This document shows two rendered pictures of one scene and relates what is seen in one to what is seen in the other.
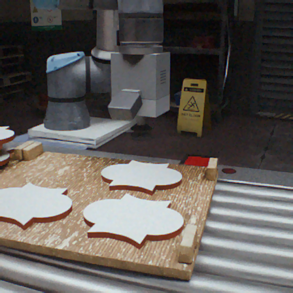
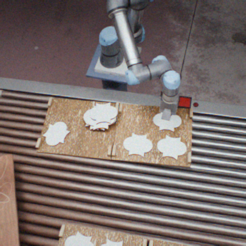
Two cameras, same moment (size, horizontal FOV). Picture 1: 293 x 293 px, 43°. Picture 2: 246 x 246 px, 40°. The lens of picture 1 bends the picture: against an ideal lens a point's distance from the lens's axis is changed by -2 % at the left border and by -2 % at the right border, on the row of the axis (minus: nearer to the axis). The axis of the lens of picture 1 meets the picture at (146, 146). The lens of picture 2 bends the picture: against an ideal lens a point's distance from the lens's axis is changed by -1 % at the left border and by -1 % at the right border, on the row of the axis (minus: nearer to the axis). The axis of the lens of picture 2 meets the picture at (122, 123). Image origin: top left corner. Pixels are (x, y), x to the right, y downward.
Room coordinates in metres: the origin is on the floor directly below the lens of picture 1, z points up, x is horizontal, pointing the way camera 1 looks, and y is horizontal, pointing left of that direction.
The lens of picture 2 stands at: (-0.26, 0.30, 2.58)
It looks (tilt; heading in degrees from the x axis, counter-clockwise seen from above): 60 degrees down; 358
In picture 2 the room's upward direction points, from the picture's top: 7 degrees counter-clockwise
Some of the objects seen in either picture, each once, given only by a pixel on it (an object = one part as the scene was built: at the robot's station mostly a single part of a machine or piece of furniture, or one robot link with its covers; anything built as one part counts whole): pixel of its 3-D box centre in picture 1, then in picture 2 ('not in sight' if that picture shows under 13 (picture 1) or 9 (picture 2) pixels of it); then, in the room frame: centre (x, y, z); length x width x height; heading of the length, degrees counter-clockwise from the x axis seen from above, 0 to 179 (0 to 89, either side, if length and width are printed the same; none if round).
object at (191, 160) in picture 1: (199, 164); (184, 102); (0.78, -0.11, 0.92); 0.06 x 0.06 x 0.01; 71
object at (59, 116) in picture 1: (67, 110); (111, 54); (1.20, 0.26, 0.95); 0.15 x 0.15 x 0.10
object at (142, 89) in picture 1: (133, 80); (167, 106); (0.65, 0.02, 1.12); 0.12 x 0.09 x 0.16; 155
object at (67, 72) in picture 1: (68, 73); (110, 40); (1.20, 0.25, 1.06); 0.13 x 0.12 x 0.14; 101
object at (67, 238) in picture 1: (90, 196); (153, 133); (0.61, 0.10, 0.93); 0.41 x 0.35 x 0.02; 74
